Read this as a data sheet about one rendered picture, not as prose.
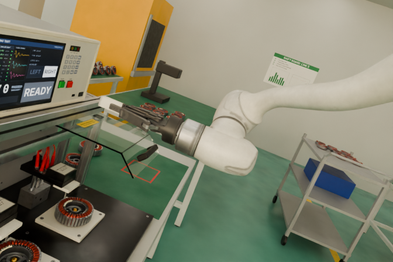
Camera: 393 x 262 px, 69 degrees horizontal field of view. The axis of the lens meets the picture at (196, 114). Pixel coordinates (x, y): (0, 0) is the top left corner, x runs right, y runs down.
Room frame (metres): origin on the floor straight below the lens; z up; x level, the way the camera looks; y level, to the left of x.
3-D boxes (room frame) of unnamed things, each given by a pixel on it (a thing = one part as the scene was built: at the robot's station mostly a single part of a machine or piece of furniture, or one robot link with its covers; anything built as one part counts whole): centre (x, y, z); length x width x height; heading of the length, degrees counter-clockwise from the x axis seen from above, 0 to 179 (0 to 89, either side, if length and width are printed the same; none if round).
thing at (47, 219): (0.79, 0.25, 0.78); 0.15 x 0.15 x 0.01; 84
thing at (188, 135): (0.73, 0.00, 1.18); 0.09 x 0.06 x 0.09; 174
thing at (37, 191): (0.81, 0.40, 0.80); 0.07 x 0.05 x 0.06; 174
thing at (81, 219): (0.79, 0.25, 0.80); 0.11 x 0.11 x 0.04
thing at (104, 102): (0.75, 0.23, 1.18); 0.07 x 0.01 x 0.03; 84
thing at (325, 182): (2.83, -1.51, 0.51); 1.01 x 0.60 x 1.01; 174
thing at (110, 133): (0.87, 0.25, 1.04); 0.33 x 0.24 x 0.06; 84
